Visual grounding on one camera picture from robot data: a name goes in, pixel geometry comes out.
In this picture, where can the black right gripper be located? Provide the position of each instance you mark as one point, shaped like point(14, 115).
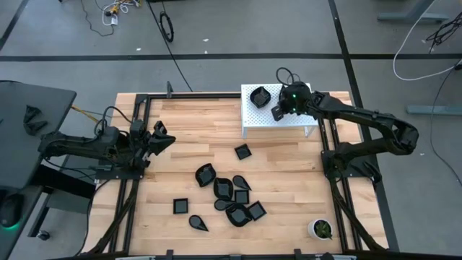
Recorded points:
point(297, 103)

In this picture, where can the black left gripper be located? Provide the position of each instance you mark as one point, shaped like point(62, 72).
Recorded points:
point(140, 144)

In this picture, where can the black leaf-shaped mini plate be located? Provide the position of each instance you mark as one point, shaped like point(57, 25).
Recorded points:
point(238, 215)
point(205, 175)
point(260, 97)
point(223, 188)

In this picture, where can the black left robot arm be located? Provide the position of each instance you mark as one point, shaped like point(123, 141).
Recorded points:
point(83, 144)

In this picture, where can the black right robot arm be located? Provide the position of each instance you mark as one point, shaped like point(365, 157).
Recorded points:
point(361, 115)

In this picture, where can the white perforated metal shelf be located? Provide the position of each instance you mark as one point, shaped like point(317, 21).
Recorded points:
point(260, 119)

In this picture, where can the black triangular plastic part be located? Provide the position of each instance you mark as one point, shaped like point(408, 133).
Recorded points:
point(36, 127)
point(30, 113)

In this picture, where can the small plant in white pot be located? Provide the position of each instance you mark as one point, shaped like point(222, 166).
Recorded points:
point(322, 229)

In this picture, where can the dark grey desk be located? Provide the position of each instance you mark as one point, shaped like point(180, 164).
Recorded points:
point(14, 151)

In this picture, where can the black caster wheel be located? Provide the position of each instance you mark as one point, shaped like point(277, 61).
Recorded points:
point(43, 235)

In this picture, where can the grey metal desk foot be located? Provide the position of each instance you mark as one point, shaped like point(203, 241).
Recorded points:
point(433, 110)
point(408, 16)

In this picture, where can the black computer mouse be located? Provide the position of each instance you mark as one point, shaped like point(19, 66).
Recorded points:
point(11, 209)

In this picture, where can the black aluminium table frame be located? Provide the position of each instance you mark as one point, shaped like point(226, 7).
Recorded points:
point(195, 95)

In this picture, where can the black desk base frame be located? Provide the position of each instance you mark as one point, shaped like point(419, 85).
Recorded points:
point(65, 182)

